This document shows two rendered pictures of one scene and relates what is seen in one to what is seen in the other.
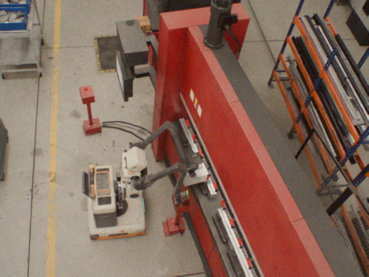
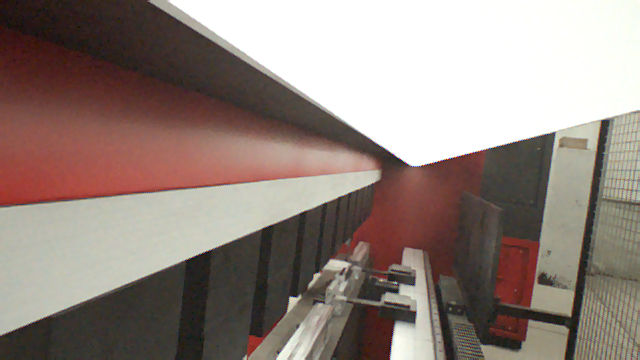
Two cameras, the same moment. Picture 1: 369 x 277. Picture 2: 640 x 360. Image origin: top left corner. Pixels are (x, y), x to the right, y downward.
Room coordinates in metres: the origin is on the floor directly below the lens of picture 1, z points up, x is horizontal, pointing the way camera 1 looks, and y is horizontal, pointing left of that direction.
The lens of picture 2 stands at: (0.68, -1.37, 1.44)
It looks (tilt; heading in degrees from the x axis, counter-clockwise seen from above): 3 degrees down; 39
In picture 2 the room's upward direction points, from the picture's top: 7 degrees clockwise
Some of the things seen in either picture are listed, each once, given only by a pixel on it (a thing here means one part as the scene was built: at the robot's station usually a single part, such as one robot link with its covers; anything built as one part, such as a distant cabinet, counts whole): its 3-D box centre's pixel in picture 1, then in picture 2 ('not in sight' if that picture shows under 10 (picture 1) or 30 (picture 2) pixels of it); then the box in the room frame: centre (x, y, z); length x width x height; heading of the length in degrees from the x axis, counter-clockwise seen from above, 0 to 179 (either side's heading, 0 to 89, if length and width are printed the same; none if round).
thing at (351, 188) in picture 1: (307, 234); not in sight; (1.71, -1.41, 1.00); 0.05 x 0.05 x 2.00; 28
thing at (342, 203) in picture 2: (231, 209); (327, 221); (1.70, -0.57, 1.26); 0.15 x 0.09 x 0.17; 28
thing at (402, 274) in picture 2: not in sight; (383, 270); (2.28, -0.44, 1.01); 0.26 x 0.12 x 0.05; 118
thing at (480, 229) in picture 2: not in sight; (471, 247); (2.66, -0.64, 1.12); 1.13 x 0.02 x 0.44; 28
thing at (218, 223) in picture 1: (220, 228); (290, 346); (1.65, -0.53, 0.89); 0.30 x 0.05 x 0.03; 28
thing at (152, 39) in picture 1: (149, 49); not in sight; (3.23, 0.56, 1.66); 0.40 x 0.24 x 0.07; 28
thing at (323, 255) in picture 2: (240, 228); (311, 230); (1.53, -0.66, 1.26); 0.15 x 0.09 x 0.17; 28
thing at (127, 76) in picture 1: (124, 75); not in sight; (3.01, 0.78, 1.42); 0.45 x 0.12 x 0.36; 25
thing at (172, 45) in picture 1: (191, 94); (399, 212); (3.15, 0.01, 1.15); 0.85 x 0.25 x 2.30; 118
